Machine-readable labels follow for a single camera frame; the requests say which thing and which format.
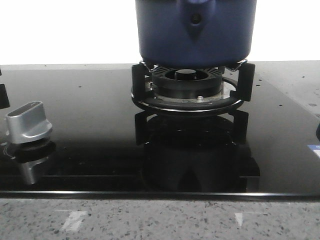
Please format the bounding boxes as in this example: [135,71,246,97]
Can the dark blue saucepan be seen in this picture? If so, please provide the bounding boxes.
[135,0,257,68]

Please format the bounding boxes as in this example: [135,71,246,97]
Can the black pan support grate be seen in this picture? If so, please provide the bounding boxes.
[131,60,255,115]

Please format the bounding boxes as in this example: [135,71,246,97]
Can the black round gas burner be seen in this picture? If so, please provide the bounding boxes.
[145,66,223,103]

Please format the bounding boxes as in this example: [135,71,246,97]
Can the black glass gas cooktop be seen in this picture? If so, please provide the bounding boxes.
[0,65,320,200]

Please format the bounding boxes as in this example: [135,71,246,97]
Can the silver stove control knob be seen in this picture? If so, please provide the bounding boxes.
[5,101,53,144]

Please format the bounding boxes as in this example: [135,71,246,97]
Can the black left pan support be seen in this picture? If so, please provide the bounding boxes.
[0,83,10,109]

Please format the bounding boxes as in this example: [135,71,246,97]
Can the blue white cooktop sticker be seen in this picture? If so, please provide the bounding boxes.
[308,144,320,158]

